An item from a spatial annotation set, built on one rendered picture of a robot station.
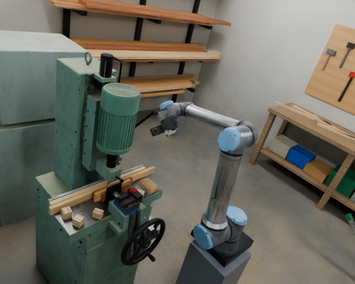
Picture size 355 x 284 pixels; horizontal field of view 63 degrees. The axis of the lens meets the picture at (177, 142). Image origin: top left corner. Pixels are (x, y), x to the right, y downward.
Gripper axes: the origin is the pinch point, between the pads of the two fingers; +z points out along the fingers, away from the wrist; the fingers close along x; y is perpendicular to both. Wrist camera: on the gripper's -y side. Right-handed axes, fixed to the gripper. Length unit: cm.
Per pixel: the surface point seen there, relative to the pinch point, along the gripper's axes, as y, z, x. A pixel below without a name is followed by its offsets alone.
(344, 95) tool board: 199, -231, 21
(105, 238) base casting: -51, 0, 43
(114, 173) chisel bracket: -32.2, 4.2, 14.1
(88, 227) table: -50, 16, 34
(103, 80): -13.8, 22.0, -26.0
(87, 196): -50, 5, 19
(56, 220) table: -62, 19, 25
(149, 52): -1, -203, -128
